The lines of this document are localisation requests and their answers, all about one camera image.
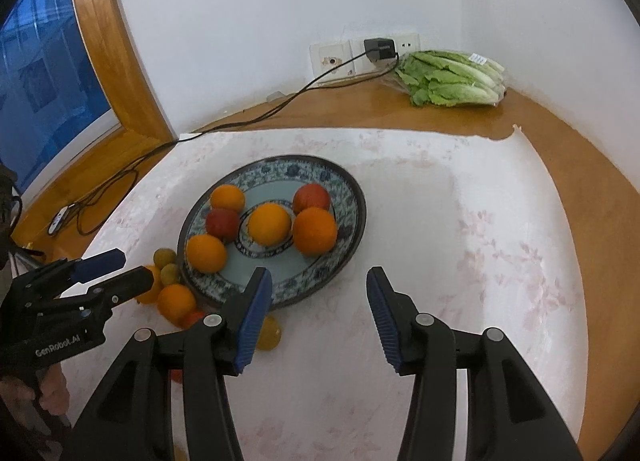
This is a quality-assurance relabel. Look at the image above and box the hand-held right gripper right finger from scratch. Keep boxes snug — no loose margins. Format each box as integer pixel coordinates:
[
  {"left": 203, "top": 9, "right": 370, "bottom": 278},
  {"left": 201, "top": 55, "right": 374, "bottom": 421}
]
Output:
[{"left": 366, "top": 266, "right": 583, "bottom": 461}]

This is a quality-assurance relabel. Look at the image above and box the blue window pane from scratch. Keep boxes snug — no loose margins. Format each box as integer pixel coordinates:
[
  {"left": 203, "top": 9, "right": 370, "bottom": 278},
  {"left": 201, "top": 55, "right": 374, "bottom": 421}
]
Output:
[{"left": 0, "top": 0, "right": 113, "bottom": 192}]

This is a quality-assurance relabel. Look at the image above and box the small white device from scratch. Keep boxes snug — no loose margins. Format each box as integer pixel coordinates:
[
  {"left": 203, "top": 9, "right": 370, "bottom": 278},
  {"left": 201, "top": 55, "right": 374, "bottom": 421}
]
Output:
[{"left": 49, "top": 207, "right": 71, "bottom": 234}]

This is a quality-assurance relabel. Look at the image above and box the white wall socket brown mark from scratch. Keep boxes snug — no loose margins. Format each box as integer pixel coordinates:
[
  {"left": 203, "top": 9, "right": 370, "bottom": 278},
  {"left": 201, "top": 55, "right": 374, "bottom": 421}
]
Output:
[{"left": 309, "top": 41, "right": 352, "bottom": 80}]

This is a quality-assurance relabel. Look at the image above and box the large yellow orange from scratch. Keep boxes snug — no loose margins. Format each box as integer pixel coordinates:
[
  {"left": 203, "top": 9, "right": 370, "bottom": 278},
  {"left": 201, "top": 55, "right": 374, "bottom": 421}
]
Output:
[{"left": 247, "top": 202, "right": 292, "bottom": 247}]

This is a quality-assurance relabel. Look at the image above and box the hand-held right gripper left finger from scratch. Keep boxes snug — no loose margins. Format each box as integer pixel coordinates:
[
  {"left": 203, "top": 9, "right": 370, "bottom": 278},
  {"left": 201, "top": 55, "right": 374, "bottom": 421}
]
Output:
[{"left": 65, "top": 267, "right": 274, "bottom": 461}]

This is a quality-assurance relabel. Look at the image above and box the person's left hand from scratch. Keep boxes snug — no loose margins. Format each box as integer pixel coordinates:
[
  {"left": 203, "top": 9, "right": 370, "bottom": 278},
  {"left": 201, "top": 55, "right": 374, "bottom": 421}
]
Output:
[{"left": 36, "top": 366, "right": 70, "bottom": 417}]

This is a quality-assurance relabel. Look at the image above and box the white floral tablecloth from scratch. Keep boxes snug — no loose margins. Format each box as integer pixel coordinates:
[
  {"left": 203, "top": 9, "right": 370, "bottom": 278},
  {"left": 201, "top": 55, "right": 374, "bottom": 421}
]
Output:
[{"left": 10, "top": 127, "right": 587, "bottom": 461}]

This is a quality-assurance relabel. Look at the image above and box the bagged romaine lettuce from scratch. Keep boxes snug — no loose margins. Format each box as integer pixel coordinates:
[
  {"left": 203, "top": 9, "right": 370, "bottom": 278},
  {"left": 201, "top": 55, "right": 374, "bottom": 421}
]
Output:
[{"left": 394, "top": 51, "right": 507, "bottom": 108}]

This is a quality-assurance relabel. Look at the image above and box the large deep orange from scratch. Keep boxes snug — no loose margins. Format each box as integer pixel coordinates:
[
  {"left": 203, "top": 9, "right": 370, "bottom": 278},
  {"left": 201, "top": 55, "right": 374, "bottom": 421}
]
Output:
[{"left": 292, "top": 207, "right": 339, "bottom": 257}]

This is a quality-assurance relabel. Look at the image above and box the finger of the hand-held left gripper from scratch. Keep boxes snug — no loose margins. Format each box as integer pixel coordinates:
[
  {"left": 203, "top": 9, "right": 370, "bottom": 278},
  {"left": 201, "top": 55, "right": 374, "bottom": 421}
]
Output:
[
  {"left": 60, "top": 266, "right": 155, "bottom": 328},
  {"left": 17, "top": 249, "right": 127, "bottom": 303}
]

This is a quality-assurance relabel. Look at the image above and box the black power adapter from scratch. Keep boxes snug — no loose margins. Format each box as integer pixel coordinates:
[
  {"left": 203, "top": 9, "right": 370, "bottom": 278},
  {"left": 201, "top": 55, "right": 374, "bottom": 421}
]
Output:
[{"left": 364, "top": 37, "right": 396, "bottom": 62}]

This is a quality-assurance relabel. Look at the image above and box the white wall socket panel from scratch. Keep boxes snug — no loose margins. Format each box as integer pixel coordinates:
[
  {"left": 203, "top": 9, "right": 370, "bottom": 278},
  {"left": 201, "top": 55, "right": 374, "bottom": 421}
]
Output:
[{"left": 350, "top": 32, "right": 420, "bottom": 72}]

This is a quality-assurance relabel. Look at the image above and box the blue patterned ceramic plate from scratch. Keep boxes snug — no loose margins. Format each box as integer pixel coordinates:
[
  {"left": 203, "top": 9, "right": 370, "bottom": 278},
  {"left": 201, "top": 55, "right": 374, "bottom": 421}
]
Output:
[{"left": 177, "top": 155, "right": 367, "bottom": 311}]

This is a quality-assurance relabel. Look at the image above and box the wooden window frame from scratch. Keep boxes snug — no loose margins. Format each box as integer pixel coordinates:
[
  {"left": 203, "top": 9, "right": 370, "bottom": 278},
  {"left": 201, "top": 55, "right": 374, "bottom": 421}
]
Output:
[{"left": 10, "top": 0, "right": 178, "bottom": 242}]

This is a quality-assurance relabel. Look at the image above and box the black cable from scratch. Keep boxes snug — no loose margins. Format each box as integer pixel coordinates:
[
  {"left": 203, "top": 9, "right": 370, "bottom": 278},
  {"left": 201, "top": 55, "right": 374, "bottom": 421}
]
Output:
[{"left": 50, "top": 51, "right": 401, "bottom": 237}]

